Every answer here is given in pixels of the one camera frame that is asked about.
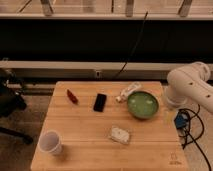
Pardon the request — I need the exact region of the black office chair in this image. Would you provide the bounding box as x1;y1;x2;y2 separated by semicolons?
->
0;68;34;145

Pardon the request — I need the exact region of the wall power outlet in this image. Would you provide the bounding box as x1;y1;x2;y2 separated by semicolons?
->
95;71;101;78

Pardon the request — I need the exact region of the black floor cable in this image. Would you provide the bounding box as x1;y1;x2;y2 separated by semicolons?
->
178;104;213;171

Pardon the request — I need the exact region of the black smartphone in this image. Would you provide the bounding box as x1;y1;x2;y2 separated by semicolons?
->
93;94;107;112

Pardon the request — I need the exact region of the white packet in wrapper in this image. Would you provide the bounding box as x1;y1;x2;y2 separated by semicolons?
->
108;126;131;144

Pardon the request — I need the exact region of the wooden table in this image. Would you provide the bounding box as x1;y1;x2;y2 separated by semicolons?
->
31;81;189;171

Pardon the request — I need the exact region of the red chili pepper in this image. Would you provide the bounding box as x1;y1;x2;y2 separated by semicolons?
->
67;89;78;104

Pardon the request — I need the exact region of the green bowl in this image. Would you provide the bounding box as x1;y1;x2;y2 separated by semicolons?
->
127;91;159;119

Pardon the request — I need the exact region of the blue cable connector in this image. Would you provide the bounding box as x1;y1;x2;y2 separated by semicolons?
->
174;114;187;129

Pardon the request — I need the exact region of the black hanging cable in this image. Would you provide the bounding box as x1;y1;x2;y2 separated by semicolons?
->
112;11;149;80

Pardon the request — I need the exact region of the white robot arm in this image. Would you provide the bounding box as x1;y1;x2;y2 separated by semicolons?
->
163;62;213;114

